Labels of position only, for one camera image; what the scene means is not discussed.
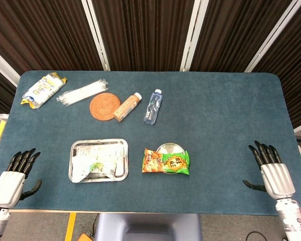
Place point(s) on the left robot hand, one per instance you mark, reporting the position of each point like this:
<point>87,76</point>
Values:
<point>7,185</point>

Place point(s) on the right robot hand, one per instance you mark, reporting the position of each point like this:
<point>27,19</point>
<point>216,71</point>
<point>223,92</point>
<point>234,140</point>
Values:
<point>276,179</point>

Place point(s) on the rectangular steel tray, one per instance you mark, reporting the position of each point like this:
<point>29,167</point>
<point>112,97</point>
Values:
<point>74,150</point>

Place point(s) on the white green snack packet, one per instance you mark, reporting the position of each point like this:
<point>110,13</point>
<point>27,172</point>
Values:
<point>97,160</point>

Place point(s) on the green orange snack bag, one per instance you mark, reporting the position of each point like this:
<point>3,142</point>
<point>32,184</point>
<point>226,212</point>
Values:
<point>165,163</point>

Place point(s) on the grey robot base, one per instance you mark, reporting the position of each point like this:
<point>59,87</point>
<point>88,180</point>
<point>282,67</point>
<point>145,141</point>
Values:
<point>148,228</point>

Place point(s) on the blue felt table mat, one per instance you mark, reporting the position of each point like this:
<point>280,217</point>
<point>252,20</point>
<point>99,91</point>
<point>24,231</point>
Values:
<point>215,113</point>

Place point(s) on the orange floor object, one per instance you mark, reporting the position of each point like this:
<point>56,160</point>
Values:
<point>86,237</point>

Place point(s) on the white yellow blue packet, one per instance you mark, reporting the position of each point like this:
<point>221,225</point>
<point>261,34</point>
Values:
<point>42,90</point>

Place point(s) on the round steel plate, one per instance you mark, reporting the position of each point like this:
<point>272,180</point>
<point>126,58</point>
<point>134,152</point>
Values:
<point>169,147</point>

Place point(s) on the clear plastic straws pack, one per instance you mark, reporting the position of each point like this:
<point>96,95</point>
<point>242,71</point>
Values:
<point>81,93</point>

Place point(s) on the woven orange coaster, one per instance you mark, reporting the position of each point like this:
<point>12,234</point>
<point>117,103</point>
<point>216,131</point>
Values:
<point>102,106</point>

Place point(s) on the clear water bottle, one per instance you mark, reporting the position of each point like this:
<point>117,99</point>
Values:
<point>154,106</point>

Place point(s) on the brown drink bottle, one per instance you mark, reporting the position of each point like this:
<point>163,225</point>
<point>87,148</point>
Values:
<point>126,108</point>

